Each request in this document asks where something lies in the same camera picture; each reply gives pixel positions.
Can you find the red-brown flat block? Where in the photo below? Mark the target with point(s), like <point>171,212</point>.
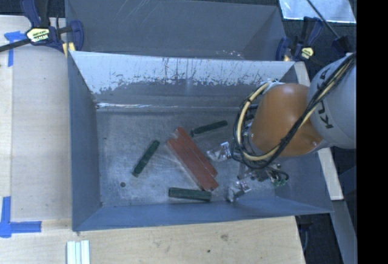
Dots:
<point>197,150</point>
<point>191,164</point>

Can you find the dark green flat block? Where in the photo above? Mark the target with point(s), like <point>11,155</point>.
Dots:
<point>209,128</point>
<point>189,194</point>
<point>146,158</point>

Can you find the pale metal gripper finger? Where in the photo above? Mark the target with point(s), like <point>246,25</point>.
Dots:
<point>224,150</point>
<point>243,186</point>

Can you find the grey metal bin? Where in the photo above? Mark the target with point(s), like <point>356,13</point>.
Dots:
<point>145,135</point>

